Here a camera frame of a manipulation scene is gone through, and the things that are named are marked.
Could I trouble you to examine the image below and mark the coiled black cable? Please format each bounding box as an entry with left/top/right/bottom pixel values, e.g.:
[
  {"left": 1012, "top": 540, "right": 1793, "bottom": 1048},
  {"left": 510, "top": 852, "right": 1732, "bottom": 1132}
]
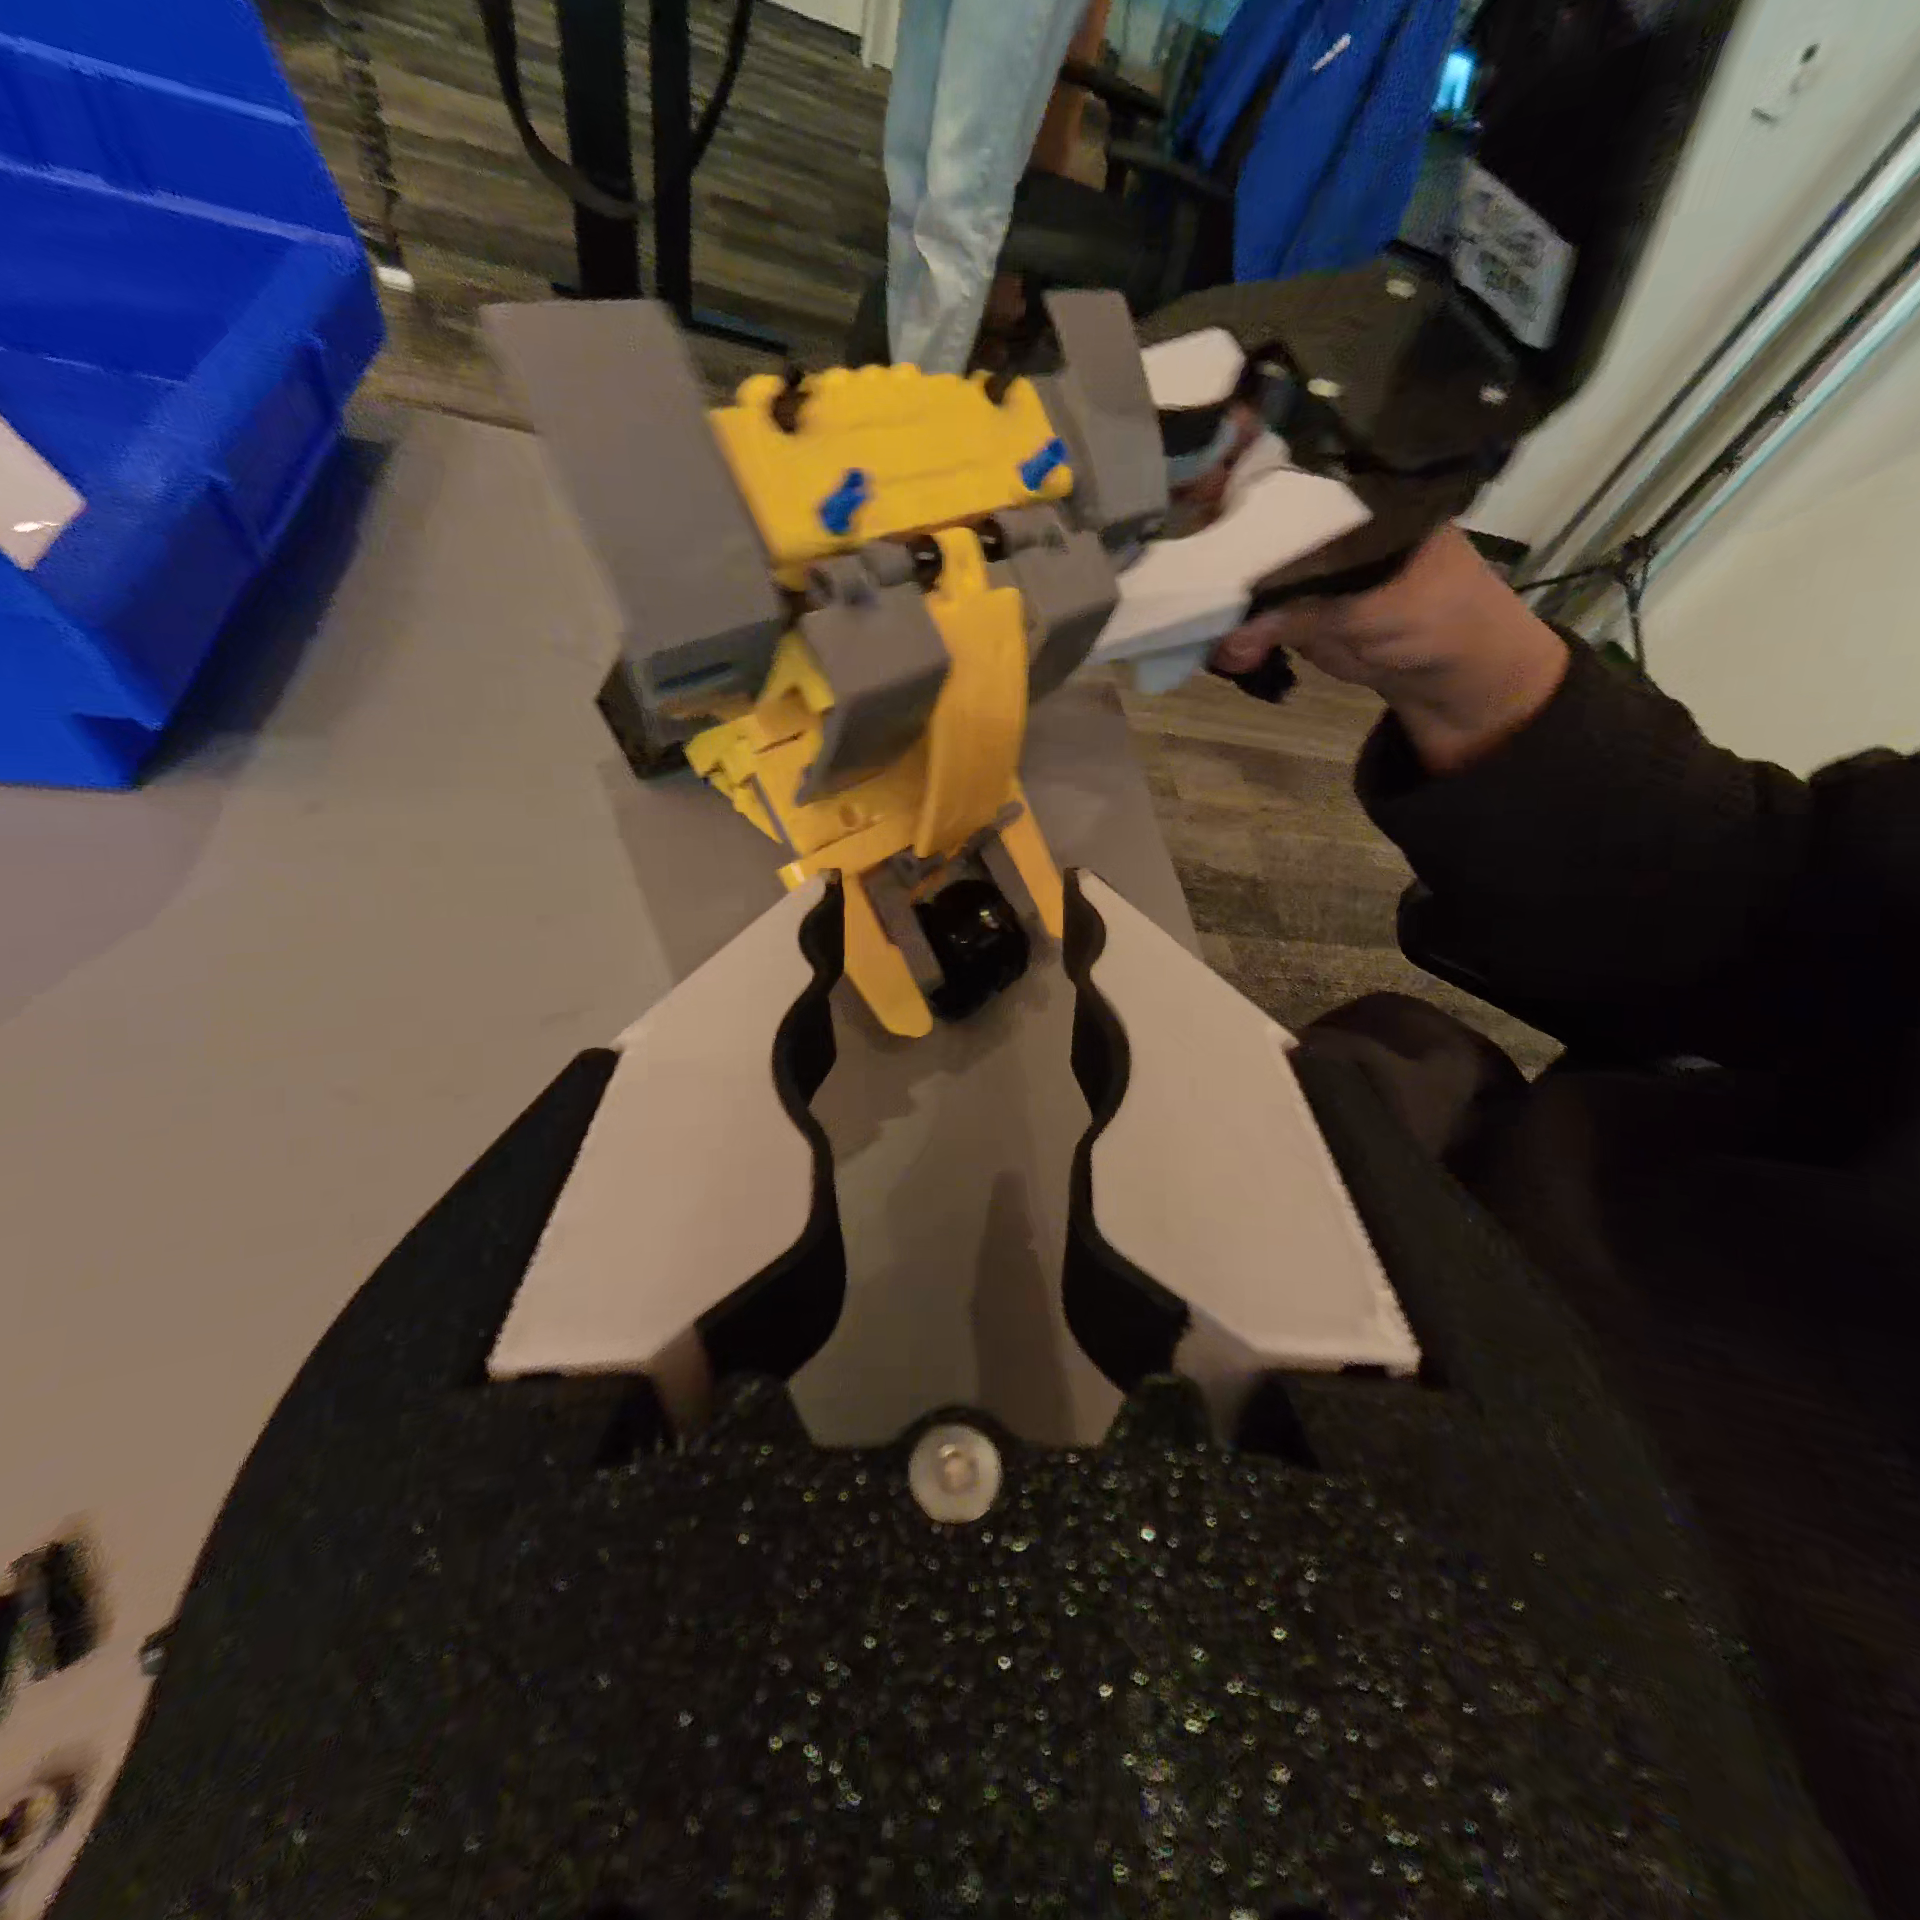
[{"left": 336, "top": 0, "right": 414, "bottom": 293}]

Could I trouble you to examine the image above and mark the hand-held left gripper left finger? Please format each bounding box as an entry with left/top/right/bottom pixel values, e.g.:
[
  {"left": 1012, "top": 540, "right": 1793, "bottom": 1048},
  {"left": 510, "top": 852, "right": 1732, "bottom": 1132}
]
[{"left": 483, "top": 874, "right": 847, "bottom": 1426}]

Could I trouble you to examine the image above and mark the pile of brick parts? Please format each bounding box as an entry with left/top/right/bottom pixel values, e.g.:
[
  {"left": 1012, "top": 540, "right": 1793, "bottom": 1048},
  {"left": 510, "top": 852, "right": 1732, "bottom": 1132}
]
[{"left": 0, "top": 1535, "right": 170, "bottom": 1873}]

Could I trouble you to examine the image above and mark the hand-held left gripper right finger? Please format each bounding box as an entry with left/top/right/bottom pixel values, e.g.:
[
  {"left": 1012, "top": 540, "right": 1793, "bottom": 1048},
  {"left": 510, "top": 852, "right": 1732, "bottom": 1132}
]
[{"left": 1062, "top": 869, "right": 1424, "bottom": 1429}]

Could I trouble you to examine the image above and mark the blue plastic bin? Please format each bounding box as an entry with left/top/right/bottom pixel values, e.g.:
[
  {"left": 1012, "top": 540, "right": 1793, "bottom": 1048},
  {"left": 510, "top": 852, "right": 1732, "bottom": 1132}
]
[{"left": 0, "top": 0, "right": 390, "bottom": 787}]

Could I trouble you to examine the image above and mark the person's right forearm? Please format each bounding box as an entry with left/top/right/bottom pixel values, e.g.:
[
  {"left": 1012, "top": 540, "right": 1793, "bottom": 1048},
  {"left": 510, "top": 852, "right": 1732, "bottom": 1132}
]
[{"left": 1356, "top": 632, "right": 1920, "bottom": 1074}]

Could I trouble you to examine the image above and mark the black desk leg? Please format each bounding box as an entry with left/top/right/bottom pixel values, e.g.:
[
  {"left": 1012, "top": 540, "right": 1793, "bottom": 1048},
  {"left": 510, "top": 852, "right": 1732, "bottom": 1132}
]
[{"left": 549, "top": 0, "right": 699, "bottom": 319}]

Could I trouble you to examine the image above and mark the blue jacket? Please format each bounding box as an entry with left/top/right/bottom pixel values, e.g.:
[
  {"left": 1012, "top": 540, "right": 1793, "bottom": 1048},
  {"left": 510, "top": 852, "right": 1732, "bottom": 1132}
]
[{"left": 1176, "top": 0, "right": 1463, "bottom": 290}]

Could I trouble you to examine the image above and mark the white paper slip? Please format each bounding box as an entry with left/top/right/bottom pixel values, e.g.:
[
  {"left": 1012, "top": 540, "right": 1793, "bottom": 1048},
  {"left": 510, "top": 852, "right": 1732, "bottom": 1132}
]
[{"left": 0, "top": 410, "right": 85, "bottom": 574}]

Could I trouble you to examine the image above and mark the person's right hand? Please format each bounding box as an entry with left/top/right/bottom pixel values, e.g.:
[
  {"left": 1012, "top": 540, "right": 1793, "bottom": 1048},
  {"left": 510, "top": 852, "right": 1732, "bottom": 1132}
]
[{"left": 1214, "top": 517, "right": 1573, "bottom": 779}]

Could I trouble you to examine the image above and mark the yellow brick vehicle model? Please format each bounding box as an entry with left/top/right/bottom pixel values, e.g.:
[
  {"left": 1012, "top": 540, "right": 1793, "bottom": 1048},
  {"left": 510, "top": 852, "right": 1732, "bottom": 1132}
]
[{"left": 483, "top": 284, "right": 1185, "bottom": 1048}]

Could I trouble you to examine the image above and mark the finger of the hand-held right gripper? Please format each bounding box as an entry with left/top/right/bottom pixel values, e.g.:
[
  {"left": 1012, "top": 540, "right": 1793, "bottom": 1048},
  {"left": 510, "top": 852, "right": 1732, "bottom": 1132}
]
[
  {"left": 1139, "top": 326, "right": 1274, "bottom": 487},
  {"left": 1092, "top": 472, "right": 1377, "bottom": 699}
]

